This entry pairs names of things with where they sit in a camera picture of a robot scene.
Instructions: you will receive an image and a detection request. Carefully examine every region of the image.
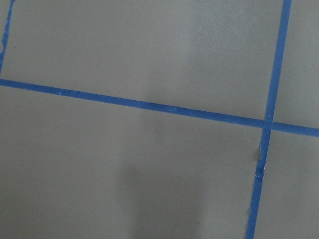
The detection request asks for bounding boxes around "blue tape line horizontal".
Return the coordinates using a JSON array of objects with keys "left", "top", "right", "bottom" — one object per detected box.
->
[{"left": 0, "top": 78, "right": 319, "bottom": 137}]

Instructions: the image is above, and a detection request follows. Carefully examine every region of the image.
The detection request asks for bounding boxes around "blue tape line vertical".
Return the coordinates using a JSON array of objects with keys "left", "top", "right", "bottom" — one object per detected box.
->
[{"left": 245, "top": 0, "right": 292, "bottom": 239}]

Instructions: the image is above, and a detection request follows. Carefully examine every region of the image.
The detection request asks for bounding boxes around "blue tape line corner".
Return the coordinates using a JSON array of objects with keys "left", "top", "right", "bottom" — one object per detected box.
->
[{"left": 0, "top": 0, "right": 15, "bottom": 71}]

